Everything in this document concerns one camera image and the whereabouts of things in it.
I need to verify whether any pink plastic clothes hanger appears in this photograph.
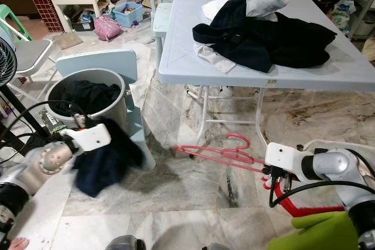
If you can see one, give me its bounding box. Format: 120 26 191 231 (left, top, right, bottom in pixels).
175 133 270 174

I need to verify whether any navy blue garment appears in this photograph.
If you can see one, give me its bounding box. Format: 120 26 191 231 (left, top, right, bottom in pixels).
192 0 276 74
73 118 144 198

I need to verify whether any grey right robot leg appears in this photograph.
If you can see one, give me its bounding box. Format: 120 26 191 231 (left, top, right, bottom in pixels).
196 243 223 250

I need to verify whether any grey robot leg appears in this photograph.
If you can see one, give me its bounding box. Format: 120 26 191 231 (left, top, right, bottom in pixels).
196 243 223 250
105 234 147 250

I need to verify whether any person bare foot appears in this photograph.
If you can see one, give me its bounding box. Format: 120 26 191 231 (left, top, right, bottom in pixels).
9 237 31 250

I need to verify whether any green printed cardboard box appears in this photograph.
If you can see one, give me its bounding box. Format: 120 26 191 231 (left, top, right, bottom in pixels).
41 112 68 139

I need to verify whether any black garment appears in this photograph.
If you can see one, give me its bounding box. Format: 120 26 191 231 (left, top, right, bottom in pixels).
62 80 122 116
261 11 338 69

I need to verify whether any black standing fan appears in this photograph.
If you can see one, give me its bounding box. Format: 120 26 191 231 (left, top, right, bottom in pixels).
0 36 47 145

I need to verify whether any light blue folding table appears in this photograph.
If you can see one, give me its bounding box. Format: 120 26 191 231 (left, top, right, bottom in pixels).
157 0 375 157

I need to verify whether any grey seat folding chair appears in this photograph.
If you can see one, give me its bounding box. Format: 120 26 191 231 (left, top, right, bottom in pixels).
15 39 59 101

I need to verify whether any grey left robot leg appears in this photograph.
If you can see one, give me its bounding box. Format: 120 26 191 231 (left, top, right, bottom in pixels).
105 234 147 250

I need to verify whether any grey round laundry bin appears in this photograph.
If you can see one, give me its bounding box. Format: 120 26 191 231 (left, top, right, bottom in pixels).
46 69 131 136

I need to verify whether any white plastic bag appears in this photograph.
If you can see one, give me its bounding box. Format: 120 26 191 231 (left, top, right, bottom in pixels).
331 0 358 31

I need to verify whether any light grey garment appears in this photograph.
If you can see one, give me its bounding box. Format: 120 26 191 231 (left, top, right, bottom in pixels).
245 0 296 19

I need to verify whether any green plastic chair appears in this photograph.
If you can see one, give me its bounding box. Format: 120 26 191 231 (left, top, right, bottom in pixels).
0 4 31 43

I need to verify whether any white crumpled garment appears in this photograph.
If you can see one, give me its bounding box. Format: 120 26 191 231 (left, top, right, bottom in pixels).
202 0 253 22

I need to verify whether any beige floor mat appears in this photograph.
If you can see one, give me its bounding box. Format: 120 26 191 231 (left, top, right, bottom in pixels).
53 32 86 50

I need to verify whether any light blue child chair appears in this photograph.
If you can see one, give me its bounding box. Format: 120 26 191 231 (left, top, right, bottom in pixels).
139 0 173 84

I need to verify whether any light blue plastic chair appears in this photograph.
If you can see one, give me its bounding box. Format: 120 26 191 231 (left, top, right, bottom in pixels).
56 49 156 172

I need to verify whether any black storage crate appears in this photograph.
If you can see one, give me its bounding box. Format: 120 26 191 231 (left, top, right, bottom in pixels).
73 11 94 33

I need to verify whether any blue storage box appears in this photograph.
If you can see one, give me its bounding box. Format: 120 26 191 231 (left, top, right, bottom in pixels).
111 1 144 28

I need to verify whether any pink bag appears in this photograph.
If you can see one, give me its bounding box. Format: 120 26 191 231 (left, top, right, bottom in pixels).
94 16 124 42

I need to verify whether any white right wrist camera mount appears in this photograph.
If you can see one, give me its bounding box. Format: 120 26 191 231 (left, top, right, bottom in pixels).
264 143 308 181

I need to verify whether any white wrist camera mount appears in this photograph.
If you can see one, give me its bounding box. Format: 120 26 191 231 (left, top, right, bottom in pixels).
67 122 113 154
264 143 308 181

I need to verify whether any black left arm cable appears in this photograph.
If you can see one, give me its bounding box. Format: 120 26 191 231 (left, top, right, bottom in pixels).
0 101 88 163

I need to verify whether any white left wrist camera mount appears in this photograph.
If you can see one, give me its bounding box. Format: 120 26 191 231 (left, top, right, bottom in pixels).
67 122 113 154

